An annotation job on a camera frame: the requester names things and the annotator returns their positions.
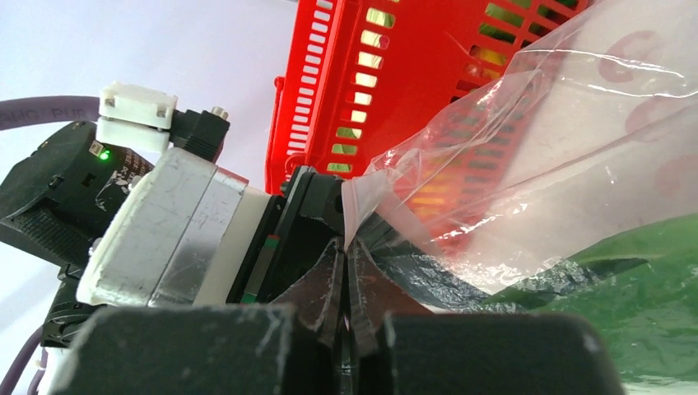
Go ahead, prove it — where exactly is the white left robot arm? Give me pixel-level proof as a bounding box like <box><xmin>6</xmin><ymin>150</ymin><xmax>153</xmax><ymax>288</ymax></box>
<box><xmin>1</xmin><ymin>121</ymin><xmax>344</xmax><ymax>347</ymax></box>

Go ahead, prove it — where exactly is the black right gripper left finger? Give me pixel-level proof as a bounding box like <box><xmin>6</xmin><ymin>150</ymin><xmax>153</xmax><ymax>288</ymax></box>
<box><xmin>272</xmin><ymin>237</ymin><xmax>345</xmax><ymax>348</ymax></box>

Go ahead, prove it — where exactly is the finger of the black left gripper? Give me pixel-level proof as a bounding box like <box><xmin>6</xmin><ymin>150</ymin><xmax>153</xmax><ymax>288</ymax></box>
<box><xmin>357</xmin><ymin>213</ymin><xmax>524</xmax><ymax>315</ymax></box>

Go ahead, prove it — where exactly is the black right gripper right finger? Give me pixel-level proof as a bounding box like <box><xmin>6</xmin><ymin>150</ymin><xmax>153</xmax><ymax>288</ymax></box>
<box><xmin>347</xmin><ymin>239</ymin><xmax>431</xmax><ymax>355</ymax></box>

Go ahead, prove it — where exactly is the green white bok choy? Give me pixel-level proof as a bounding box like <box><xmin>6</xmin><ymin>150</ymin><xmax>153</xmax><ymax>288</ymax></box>
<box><xmin>482</xmin><ymin>214</ymin><xmax>697</xmax><ymax>386</ymax></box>

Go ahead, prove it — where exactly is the clear pink-dotted zip bag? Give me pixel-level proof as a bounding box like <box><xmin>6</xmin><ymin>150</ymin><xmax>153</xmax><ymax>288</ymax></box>
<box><xmin>343</xmin><ymin>1</ymin><xmax>697</xmax><ymax>297</ymax></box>

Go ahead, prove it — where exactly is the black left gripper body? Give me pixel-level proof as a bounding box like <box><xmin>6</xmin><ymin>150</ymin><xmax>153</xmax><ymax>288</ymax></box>
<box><xmin>226</xmin><ymin>165</ymin><xmax>344</xmax><ymax>304</ymax></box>

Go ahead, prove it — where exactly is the red plastic basket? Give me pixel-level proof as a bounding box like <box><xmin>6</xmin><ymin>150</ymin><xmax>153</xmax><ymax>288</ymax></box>
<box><xmin>265</xmin><ymin>1</ymin><xmax>589</xmax><ymax>256</ymax></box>

